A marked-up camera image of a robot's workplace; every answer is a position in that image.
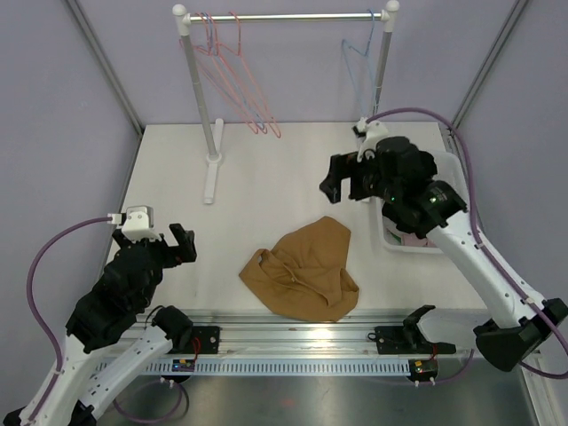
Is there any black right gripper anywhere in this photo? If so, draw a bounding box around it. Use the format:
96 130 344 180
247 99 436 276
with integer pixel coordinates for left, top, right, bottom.
320 149 401 204

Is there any mauve pink tank top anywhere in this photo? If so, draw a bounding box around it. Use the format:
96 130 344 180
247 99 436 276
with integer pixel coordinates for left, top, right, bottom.
401 234 436 248

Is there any brown tank top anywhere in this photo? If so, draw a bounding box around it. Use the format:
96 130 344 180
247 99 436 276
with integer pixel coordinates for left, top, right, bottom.
239 216 359 322

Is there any blue hanger with brown top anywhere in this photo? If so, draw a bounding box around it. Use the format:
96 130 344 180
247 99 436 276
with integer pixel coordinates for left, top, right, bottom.
341 9 381 116

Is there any pink hanger with black top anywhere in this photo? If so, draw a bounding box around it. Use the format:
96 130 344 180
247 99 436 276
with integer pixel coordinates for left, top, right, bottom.
218 12 282 138

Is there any pink wire hanger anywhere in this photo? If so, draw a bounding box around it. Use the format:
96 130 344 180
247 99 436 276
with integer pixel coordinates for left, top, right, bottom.
204 13 267 135

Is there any blue hanger with mauve top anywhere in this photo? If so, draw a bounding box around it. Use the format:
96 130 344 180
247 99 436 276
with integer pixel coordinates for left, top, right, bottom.
194 12 267 133

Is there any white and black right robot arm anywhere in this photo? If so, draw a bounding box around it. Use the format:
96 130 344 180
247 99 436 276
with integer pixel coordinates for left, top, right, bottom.
319 137 567 372

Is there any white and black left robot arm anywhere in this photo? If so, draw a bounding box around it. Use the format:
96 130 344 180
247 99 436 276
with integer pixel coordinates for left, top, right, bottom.
3 224 197 425

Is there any white plastic basket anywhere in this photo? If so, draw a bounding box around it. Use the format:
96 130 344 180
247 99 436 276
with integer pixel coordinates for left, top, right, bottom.
373 151 469 255

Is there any white and metal clothes rack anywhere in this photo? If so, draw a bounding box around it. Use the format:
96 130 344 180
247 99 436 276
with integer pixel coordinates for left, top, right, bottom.
172 1 400 205

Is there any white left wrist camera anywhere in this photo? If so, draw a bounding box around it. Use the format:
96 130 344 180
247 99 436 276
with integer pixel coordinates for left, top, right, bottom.
106 205 162 243

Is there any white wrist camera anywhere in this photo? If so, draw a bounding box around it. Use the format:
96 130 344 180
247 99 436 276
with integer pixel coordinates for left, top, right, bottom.
352 117 389 162
106 205 162 243

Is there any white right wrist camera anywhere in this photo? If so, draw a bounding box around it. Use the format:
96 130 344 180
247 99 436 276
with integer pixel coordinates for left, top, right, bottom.
352 117 389 162

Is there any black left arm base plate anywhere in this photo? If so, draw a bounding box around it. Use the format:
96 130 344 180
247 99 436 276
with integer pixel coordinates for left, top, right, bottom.
176 326 221 355

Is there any white slotted cable duct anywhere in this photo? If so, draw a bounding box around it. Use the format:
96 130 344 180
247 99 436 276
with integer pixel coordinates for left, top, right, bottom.
142 359 410 376

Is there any aluminium mounting rail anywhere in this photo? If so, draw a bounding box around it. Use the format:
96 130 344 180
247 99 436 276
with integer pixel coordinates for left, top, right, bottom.
59 310 543 359

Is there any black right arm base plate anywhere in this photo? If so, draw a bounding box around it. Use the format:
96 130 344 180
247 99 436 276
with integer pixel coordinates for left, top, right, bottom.
367 325 457 355

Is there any right aluminium frame post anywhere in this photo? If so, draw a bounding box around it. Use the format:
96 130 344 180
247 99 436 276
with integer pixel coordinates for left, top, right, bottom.
452 0 533 129

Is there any aluminium frame post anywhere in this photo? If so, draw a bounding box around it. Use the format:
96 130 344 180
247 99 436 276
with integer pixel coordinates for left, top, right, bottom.
452 0 533 129
62 0 145 138

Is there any left aluminium frame post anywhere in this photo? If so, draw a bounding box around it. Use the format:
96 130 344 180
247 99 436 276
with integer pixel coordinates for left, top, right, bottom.
62 0 145 138

